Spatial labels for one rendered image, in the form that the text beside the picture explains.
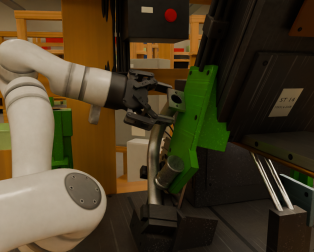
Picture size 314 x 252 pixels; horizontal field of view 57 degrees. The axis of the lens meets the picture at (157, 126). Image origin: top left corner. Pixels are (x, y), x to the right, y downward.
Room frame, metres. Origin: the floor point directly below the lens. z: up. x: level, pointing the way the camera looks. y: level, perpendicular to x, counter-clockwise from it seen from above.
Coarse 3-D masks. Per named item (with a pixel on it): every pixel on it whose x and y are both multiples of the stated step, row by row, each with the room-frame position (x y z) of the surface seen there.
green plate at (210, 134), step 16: (192, 80) 0.63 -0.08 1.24; (208, 80) 0.55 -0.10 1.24; (192, 96) 0.60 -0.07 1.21; (208, 96) 0.55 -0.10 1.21; (192, 112) 0.58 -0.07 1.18; (208, 112) 0.57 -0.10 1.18; (176, 128) 0.64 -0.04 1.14; (192, 128) 0.56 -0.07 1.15; (208, 128) 0.57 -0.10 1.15; (224, 128) 0.58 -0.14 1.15; (176, 144) 0.61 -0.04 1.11; (192, 144) 0.54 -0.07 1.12; (208, 144) 0.57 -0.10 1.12; (224, 144) 0.58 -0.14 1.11
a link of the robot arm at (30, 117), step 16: (16, 96) 0.46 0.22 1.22; (32, 96) 0.47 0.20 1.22; (16, 112) 0.44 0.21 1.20; (32, 112) 0.44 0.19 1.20; (48, 112) 0.46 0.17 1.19; (16, 128) 0.43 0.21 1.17; (32, 128) 0.43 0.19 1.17; (48, 128) 0.45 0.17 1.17; (16, 144) 0.42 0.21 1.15; (32, 144) 0.42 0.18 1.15; (48, 144) 0.44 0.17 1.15; (16, 160) 0.40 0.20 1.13; (32, 160) 0.41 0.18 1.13; (48, 160) 0.43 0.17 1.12; (16, 176) 0.39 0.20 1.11
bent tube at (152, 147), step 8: (168, 88) 0.64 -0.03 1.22; (168, 96) 0.63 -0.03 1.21; (176, 96) 0.65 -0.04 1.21; (168, 104) 0.61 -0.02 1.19; (176, 104) 0.62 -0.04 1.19; (184, 104) 0.63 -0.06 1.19; (160, 112) 0.66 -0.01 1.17; (168, 112) 0.64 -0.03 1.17; (152, 128) 0.69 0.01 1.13; (160, 128) 0.67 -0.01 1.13; (152, 136) 0.68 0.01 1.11; (160, 136) 0.68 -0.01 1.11; (152, 144) 0.68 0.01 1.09; (160, 144) 0.69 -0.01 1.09; (152, 152) 0.67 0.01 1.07; (152, 160) 0.65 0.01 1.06; (152, 168) 0.63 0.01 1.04; (152, 176) 0.62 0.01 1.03; (152, 184) 0.60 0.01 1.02; (152, 192) 0.59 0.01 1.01; (160, 192) 0.59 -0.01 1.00; (152, 200) 0.57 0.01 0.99; (160, 200) 0.58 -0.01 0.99
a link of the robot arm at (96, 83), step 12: (84, 72) 0.57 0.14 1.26; (96, 72) 0.58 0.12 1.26; (108, 72) 0.59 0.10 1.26; (84, 84) 0.56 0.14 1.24; (96, 84) 0.57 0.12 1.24; (108, 84) 0.57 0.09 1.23; (84, 96) 0.57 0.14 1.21; (96, 96) 0.57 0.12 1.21; (96, 108) 0.61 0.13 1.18; (96, 120) 0.61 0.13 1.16
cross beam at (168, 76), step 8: (152, 72) 1.00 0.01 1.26; (160, 72) 1.01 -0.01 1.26; (168, 72) 1.02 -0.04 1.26; (176, 72) 1.03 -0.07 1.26; (184, 72) 1.03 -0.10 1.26; (40, 80) 0.91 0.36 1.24; (160, 80) 1.01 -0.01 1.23; (168, 80) 1.02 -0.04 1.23; (48, 88) 0.91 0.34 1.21; (0, 96) 0.87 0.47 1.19; (48, 96) 0.91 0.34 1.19; (56, 96) 0.92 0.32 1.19
